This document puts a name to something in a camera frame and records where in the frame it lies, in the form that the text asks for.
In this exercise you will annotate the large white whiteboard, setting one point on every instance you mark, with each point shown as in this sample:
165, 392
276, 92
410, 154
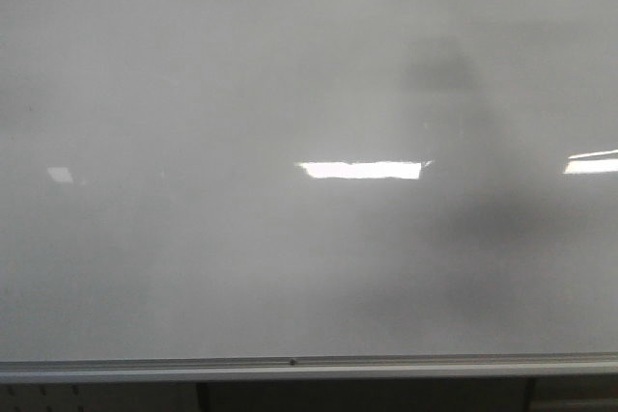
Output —
202, 179

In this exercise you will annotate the aluminium whiteboard tray rail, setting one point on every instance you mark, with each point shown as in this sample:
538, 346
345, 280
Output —
306, 368

